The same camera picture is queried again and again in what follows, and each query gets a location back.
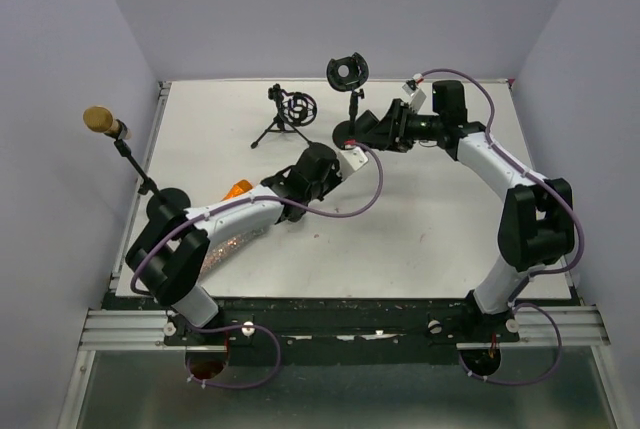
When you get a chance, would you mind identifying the black round base shock stand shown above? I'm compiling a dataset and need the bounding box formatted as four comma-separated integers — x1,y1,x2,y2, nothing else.
326,52,369,149

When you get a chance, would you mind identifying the black tripod shock mount stand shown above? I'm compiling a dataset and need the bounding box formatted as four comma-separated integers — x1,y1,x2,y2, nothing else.
250,84,318,149

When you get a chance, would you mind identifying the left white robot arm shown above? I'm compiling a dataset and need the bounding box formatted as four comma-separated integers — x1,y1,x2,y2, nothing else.
125,143,367,344

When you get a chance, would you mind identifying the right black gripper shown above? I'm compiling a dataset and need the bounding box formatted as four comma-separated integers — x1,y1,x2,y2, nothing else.
360,99,442,154

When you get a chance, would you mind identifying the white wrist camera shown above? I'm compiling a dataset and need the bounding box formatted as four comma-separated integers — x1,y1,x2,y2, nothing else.
403,74,426,113
337,146,368,180

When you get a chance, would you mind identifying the silver glitter microphone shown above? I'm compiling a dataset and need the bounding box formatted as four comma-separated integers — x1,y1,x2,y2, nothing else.
199,229,268,279

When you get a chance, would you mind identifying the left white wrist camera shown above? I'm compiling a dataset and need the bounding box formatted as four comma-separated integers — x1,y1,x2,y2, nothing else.
337,146,368,180

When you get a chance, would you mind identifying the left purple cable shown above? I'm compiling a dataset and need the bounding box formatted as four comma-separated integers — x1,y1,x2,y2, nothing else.
130,142,385,390

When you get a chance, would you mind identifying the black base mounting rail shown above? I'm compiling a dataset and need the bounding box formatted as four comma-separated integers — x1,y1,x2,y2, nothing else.
102,291,521,368

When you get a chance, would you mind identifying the orange microphone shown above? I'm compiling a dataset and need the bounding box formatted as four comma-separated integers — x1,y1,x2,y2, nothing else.
222,179,254,201

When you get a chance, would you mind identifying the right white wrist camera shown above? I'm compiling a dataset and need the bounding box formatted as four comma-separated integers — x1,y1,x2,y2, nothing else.
403,74,426,113

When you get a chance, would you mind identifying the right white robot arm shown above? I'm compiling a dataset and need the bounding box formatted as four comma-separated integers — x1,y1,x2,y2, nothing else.
346,80,576,341

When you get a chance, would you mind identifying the gold microphone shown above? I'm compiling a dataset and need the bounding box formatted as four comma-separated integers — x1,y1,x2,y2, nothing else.
83,106,132,140

